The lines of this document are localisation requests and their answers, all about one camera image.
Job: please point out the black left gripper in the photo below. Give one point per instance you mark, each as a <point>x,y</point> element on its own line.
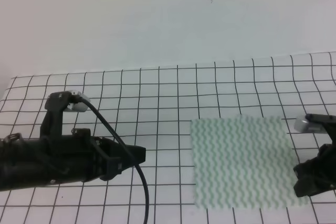
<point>81,156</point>

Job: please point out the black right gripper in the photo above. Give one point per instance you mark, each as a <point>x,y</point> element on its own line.
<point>317,175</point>

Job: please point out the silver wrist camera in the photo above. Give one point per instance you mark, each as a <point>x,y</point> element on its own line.
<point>302,125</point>
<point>77,106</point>

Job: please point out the green wavy-striped towel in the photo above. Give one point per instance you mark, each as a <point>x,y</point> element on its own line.
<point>243,162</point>

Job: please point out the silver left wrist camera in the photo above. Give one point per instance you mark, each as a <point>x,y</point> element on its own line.
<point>77,106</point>

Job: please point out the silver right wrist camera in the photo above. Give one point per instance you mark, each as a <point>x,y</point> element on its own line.
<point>302,125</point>

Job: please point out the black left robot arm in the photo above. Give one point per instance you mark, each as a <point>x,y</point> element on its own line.
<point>23,164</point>

